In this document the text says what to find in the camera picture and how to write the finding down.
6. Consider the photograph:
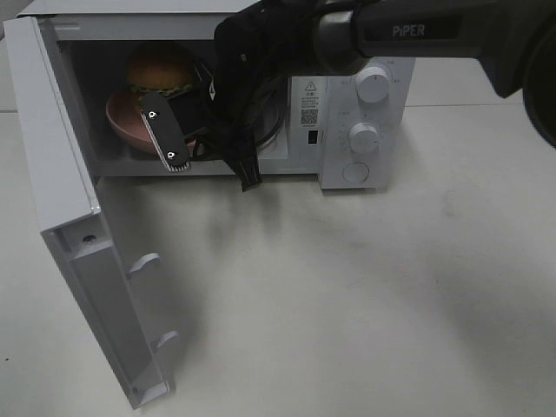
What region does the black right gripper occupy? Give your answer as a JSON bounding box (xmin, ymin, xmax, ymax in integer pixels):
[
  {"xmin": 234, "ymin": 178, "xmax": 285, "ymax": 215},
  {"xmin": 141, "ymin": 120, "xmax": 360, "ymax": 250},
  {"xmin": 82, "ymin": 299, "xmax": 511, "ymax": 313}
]
[{"xmin": 142, "ymin": 1, "xmax": 321, "ymax": 173}]

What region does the pink round plate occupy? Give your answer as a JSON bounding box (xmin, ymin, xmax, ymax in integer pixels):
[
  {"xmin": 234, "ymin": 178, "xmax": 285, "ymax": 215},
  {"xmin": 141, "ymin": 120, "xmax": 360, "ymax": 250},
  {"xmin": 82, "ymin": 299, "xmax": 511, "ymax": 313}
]
[{"xmin": 105, "ymin": 89, "xmax": 157, "ymax": 156}]

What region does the toy burger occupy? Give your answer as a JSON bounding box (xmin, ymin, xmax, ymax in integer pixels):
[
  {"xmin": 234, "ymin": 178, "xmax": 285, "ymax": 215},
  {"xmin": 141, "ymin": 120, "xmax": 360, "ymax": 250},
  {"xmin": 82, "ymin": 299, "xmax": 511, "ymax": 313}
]
[{"xmin": 126, "ymin": 41, "xmax": 195, "ymax": 96}]

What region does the white microwave door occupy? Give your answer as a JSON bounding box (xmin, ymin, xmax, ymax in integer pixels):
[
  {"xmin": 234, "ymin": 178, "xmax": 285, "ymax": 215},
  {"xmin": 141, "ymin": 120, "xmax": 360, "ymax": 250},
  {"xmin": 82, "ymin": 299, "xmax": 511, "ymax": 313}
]
[{"xmin": 3, "ymin": 17, "xmax": 170, "ymax": 409}]

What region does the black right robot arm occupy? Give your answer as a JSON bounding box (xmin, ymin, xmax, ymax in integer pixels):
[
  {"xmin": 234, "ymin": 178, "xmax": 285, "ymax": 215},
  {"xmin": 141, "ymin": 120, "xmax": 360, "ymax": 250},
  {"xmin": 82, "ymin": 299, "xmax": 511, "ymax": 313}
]
[{"xmin": 142, "ymin": 1, "xmax": 555, "ymax": 175}]

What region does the glass microwave turntable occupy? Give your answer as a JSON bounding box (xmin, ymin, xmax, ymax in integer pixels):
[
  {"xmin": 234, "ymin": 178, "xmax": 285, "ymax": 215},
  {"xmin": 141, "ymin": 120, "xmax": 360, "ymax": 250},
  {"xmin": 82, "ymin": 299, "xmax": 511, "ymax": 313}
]
[{"xmin": 255, "ymin": 93, "xmax": 286, "ymax": 151}]

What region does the white warning label sticker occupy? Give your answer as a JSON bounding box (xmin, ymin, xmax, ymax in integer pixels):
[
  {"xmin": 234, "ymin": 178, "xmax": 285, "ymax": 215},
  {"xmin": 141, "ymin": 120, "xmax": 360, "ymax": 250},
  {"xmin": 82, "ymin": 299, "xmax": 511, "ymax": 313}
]
[{"xmin": 299, "ymin": 78, "xmax": 321, "ymax": 128}]

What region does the white microwave oven body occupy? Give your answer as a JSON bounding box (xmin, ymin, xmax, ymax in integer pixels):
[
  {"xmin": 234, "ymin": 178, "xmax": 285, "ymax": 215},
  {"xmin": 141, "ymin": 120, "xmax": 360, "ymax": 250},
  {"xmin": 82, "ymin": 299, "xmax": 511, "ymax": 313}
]
[{"xmin": 4, "ymin": 1, "xmax": 414, "ymax": 189}]

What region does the round white door button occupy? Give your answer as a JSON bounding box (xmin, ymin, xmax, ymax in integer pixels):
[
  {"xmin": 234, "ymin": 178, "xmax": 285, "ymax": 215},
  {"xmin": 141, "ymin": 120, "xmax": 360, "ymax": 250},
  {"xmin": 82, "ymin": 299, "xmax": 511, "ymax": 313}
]
[{"xmin": 342, "ymin": 162, "xmax": 369, "ymax": 184}]

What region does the lower white timer knob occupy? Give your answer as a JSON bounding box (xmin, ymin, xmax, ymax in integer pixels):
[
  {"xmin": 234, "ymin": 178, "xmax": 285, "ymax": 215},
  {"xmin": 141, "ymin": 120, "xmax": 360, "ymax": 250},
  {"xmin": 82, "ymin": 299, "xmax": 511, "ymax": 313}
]
[{"xmin": 347, "ymin": 122, "xmax": 381, "ymax": 155}]

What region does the upper white power knob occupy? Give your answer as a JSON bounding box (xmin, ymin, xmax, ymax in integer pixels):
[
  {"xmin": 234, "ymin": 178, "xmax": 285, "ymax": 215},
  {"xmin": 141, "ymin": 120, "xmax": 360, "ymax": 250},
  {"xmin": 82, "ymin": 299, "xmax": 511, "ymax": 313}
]
[{"xmin": 355, "ymin": 64, "xmax": 391, "ymax": 103}]

